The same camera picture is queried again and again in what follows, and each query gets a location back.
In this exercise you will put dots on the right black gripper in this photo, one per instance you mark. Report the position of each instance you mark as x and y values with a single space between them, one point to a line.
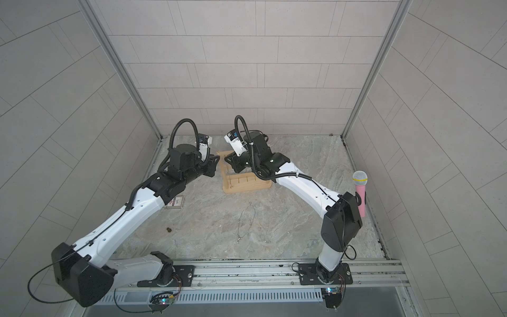
239 163

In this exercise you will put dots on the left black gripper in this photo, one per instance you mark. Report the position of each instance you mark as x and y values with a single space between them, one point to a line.
210 165

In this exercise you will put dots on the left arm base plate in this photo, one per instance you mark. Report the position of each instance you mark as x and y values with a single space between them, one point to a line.
176 276

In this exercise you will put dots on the green circuit board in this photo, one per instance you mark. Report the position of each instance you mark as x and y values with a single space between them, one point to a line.
161 301
332 297

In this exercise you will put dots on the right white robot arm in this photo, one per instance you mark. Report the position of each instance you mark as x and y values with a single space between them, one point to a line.
341 220

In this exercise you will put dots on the aluminium mounting rail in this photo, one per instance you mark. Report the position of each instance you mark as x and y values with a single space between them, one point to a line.
291 273

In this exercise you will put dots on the wooden jewelry display stand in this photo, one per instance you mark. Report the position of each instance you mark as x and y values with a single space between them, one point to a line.
234 183

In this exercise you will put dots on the pink toy microphone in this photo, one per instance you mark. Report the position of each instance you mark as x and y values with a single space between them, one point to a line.
360 180

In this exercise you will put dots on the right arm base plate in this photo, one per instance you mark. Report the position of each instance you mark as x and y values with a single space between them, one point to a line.
316 274

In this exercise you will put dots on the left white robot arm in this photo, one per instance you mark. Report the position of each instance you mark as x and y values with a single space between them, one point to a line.
84 269

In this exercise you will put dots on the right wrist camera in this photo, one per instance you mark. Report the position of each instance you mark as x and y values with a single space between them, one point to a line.
233 139

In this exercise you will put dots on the left green circuit board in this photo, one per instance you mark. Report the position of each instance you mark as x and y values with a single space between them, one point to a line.
161 301

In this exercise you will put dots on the small card box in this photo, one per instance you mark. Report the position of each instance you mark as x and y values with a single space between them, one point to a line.
175 203

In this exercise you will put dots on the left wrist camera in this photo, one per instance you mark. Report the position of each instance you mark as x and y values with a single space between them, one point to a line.
205 142

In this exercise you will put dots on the right green circuit board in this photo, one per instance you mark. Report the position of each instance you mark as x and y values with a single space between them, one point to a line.
332 297

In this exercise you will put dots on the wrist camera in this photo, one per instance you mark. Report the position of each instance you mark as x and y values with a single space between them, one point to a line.
205 142
233 139

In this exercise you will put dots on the white ventilation grille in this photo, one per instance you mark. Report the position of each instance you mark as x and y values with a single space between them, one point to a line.
130 298

